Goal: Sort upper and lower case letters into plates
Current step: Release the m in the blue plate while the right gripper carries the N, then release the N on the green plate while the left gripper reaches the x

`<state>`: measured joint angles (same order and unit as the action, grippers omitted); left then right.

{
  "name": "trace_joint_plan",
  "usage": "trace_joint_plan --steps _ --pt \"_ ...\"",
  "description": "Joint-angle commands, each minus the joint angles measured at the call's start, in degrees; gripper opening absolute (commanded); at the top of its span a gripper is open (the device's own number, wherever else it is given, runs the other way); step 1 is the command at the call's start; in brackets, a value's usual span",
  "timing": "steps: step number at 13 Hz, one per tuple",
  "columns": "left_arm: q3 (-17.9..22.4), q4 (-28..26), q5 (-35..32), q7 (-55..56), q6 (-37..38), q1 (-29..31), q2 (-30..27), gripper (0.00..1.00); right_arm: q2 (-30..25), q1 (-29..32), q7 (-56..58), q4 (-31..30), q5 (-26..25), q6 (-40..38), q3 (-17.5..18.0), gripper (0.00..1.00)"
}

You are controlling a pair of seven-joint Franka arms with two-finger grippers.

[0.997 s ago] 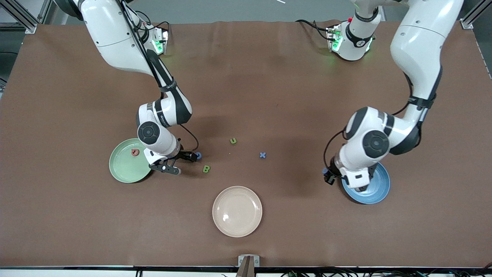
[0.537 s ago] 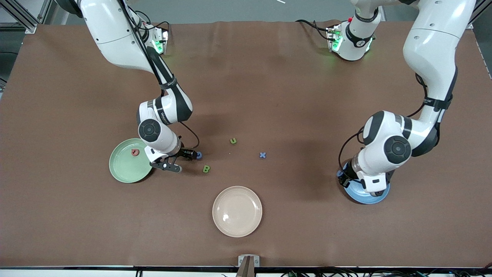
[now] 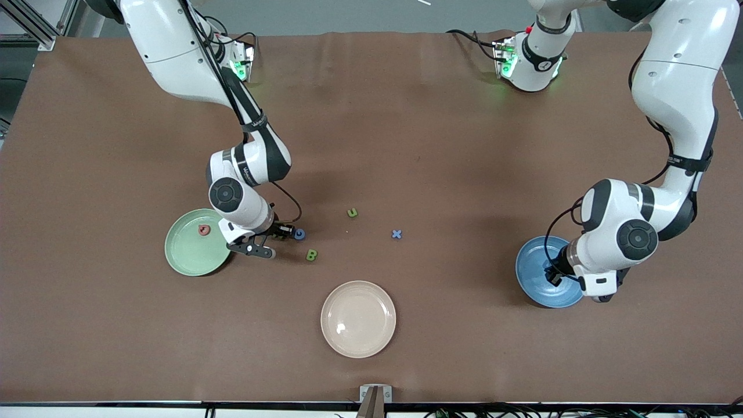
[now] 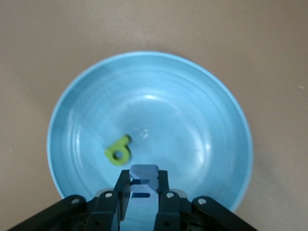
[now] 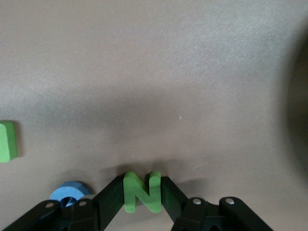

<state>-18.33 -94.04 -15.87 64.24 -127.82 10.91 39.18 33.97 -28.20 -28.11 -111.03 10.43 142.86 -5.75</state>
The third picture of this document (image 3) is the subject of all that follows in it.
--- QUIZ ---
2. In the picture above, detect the brown table mat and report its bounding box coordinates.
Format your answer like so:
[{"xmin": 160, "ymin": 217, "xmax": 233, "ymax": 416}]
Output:
[{"xmin": 0, "ymin": 29, "xmax": 743, "ymax": 404}]

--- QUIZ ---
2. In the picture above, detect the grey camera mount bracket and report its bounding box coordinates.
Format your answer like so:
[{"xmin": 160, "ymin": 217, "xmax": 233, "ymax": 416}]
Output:
[{"xmin": 359, "ymin": 384, "xmax": 393, "ymax": 418}]

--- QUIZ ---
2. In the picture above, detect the blue plate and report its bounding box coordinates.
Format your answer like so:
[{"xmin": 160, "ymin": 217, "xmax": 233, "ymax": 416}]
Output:
[{"xmin": 515, "ymin": 235, "xmax": 584, "ymax": 309}]

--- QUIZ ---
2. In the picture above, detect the black right base cable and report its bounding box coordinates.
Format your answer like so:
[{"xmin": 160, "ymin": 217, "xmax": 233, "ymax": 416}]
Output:
[{"xmin": 203, "ymin": 15, "xmax": 258, "ymax": 59}]

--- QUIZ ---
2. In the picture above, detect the aluminium frame profile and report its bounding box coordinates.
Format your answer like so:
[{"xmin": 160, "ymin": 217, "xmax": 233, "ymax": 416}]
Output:
[{"xmin": 0, "ymin": 0, "xmax": 79, "ymax": 52}]

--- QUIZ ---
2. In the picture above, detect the black table edge strip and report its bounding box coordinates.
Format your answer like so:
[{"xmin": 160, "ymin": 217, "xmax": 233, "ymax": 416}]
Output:
[{"xmin": 0, "ymin": 399, "xmax": 743, "ymax": 408}]

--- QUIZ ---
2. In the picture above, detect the black base cable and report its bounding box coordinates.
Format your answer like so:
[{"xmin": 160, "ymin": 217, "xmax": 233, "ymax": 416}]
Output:
[
  {"xmin": 203, "ymin": 15, "xmax": 258, "ymax": 59},
  {"xmin": 446, "ymin": 29, "xmax": 501, "ymax": 62}
]

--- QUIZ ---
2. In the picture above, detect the black left base cable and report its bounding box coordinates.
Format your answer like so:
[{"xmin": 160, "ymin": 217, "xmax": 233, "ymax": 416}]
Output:
[{"xmin": 446, "ymin": 29, "xmax": 501, "ymax": 62}]

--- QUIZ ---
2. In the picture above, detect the green plate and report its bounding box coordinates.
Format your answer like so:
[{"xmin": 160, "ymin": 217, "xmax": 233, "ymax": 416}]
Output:
[{"xmin": 165, "ymin": 208, "xmax": 233, "ymax": 277}]

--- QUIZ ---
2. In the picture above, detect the beige plate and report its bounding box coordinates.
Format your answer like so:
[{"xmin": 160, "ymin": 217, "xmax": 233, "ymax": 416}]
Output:
[{"xmin": 320, "ymin": 280, "xmax": 397, "ymax": 359}]

